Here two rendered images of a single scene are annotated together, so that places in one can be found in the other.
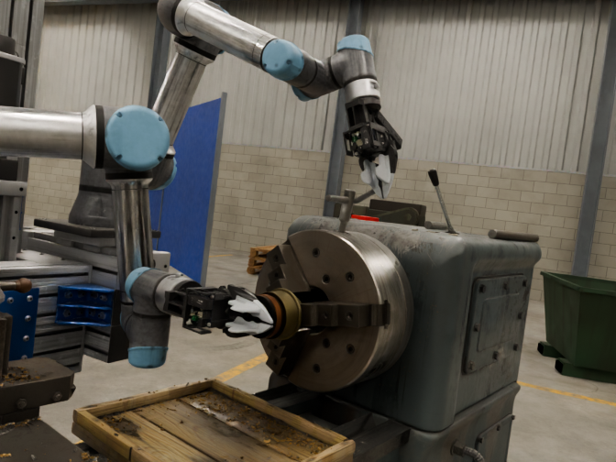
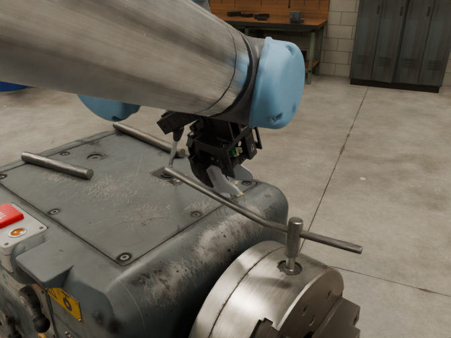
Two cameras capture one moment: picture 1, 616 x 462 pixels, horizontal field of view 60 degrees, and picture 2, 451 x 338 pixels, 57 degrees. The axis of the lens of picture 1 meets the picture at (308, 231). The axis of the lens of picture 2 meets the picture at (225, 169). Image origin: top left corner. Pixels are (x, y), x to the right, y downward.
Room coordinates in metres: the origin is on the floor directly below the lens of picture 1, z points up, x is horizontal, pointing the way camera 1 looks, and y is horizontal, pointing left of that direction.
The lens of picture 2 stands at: (1.15, 0.45, 1.66)
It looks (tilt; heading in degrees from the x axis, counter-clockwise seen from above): 27 degrees down; 271
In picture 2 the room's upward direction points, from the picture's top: straight up
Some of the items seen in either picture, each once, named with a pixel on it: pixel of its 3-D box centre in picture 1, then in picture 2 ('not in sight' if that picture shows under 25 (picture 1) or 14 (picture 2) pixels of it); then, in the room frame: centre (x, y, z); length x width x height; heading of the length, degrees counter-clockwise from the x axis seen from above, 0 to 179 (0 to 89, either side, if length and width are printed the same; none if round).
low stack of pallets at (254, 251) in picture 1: (284, 261); not in sight; (9.29, 0.34, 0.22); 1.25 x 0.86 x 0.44; 161
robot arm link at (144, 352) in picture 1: (148, 335); not in sight; (1.08, 0.30, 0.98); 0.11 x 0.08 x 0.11; 26
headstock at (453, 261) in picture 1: (411, 302); (123, 260); (1.40, -0.29, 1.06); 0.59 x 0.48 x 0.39; 141
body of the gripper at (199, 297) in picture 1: (203, 305); not in sight; (0.96, 0.17, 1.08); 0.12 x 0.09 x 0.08; 51
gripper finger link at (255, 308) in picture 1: (246, 310); not in sight; (0.90, 0.09, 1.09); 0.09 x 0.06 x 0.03; 51
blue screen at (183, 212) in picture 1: (164, 192); not in sight; (7.61, 2.08, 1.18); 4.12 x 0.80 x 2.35; 30
